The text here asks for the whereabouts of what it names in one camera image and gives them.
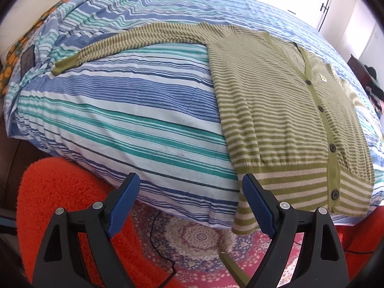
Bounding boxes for green striped knit cardigan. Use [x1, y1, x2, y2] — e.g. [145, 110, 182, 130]
[50, 22, 375, 235]

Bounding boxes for pile of clothes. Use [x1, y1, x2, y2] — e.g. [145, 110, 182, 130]
[364, 65, 383, 118]

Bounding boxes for orange fluffy trousers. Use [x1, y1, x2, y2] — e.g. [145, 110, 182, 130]
[16, 158, 180, 287]

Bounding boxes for red patterned rug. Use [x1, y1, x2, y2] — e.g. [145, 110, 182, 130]
[128, 199, 304, 288]

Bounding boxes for blue striped bed sheet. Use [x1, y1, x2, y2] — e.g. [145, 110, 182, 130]
[4, 0, 383, 229]

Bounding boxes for dark wooden side table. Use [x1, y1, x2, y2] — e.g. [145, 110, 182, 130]
[348, 55, 374, 89]

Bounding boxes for orange floral mattress cover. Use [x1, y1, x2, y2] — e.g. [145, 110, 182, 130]
[1, 0, 69, 97]

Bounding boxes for black cable on floor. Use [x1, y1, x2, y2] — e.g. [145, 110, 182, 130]
[148, 209, 178, 288]

